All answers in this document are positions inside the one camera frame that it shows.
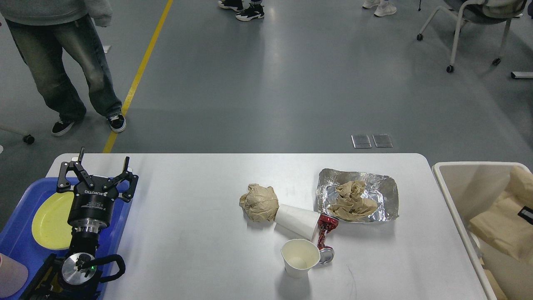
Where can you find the pink mug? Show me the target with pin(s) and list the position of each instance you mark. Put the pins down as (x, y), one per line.
(13, 276)

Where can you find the left metal floor plate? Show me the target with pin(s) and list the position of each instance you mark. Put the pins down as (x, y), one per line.
(361, 141)

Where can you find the right metal floor plate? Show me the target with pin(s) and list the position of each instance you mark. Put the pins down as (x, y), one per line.
(383, 140)

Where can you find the people's feet in background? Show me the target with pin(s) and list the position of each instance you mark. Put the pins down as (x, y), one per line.
(255, 9)

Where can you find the white metal bar on floor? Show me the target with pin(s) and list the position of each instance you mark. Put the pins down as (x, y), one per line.
(519, 75)

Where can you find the yellow plate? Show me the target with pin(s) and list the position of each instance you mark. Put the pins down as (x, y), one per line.
(50, 228)

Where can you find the office chair caster leg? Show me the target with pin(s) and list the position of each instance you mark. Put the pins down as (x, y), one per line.
(26, 136)

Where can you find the metal floor plate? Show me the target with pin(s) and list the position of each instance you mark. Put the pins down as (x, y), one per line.
(361, 141)
(383, 140)

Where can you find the grey office chair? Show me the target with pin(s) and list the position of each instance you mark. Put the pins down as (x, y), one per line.
(484, 12)

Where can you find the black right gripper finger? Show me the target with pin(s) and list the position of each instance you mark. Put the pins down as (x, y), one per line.
(526, 213)

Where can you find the brown paper ball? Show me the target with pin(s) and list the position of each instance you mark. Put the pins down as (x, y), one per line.
(260, 204)

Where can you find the white paper cup lying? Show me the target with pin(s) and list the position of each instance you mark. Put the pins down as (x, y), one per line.
(300, 221)

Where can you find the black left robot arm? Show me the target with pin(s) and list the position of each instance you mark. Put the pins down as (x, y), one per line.
(77, 274)

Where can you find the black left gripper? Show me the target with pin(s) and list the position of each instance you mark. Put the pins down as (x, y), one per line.
(91, 206)

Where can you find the brown paper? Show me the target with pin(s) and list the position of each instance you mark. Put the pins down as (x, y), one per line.
(350, 205)

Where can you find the beige plastic bin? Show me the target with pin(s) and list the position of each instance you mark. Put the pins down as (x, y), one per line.
(469, 189)

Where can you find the white paper cup upright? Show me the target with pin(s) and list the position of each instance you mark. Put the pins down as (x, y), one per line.
(299, 255)

